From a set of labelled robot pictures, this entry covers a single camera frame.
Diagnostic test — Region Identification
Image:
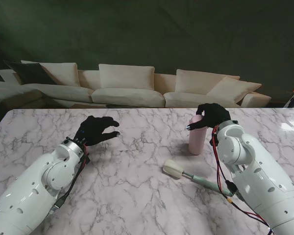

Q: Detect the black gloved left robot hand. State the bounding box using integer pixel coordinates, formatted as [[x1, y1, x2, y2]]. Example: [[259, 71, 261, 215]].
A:
[[74, 116, 121, 147]]

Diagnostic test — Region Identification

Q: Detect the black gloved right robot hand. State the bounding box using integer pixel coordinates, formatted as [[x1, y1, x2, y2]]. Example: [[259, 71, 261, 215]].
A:
[[185, 102, 232, 130]]

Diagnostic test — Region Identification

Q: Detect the pink thermos body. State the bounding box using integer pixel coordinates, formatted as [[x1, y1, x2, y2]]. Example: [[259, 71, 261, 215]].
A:
[[188, 127, 208, 155]]

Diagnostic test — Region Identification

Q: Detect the sponge cup brush green handle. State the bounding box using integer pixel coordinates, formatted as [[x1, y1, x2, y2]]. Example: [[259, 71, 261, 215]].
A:
[[163, 159, 236, 196]]

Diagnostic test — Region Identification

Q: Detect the small cream throw pillow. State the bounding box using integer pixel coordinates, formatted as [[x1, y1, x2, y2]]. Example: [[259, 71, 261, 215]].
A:
[[207, 76, 262, 103]]

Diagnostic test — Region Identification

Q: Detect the cream sofa back cushion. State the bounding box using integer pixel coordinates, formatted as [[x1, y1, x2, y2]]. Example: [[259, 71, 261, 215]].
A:
[[21, 60, 81, 87], [175, 69, 241, 95], [98, 64, 155, 91]]

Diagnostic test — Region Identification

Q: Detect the cream fabric sofa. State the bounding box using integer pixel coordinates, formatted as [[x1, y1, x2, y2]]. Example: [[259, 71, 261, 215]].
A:
[[0, 60, 272, 109]]

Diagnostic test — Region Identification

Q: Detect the dark grey sofa cushion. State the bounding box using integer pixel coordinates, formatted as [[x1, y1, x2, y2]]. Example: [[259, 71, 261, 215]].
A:
[[3, 60, 57, 86]]

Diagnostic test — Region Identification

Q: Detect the red black cable bundle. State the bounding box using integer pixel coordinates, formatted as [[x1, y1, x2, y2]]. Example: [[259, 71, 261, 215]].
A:
[[49, 144, 91, 216], [210, 127, 277, 231]]

